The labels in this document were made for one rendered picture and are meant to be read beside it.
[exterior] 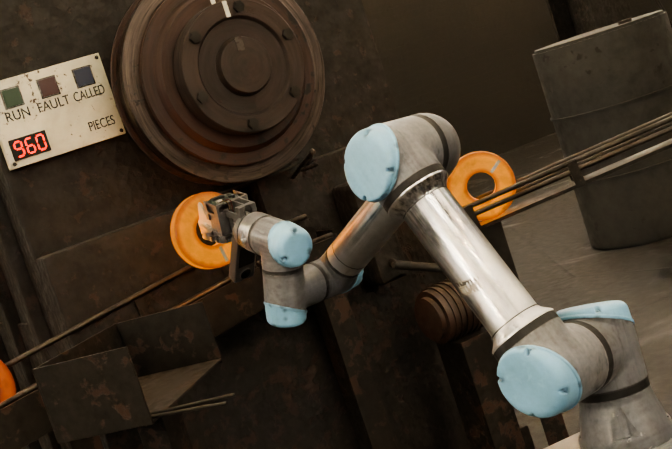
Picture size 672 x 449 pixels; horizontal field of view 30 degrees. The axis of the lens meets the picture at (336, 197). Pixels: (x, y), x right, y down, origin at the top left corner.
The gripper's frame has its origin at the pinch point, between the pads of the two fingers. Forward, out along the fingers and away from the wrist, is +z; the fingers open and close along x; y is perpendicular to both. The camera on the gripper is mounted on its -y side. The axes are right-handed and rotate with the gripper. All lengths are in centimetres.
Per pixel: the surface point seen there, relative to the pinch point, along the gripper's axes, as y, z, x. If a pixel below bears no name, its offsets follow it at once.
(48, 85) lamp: 29.1, 31.2, 13.4
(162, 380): -19.6, -17.5, 23.6
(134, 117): 20.7, 16.0, 2.8
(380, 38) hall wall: -130, 608, -461
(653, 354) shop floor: -94, 18, -135
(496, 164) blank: -9, -10, -67
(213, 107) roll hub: 19.8, 6.8, -10.6
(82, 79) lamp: 28.3, 31.0, 5.9
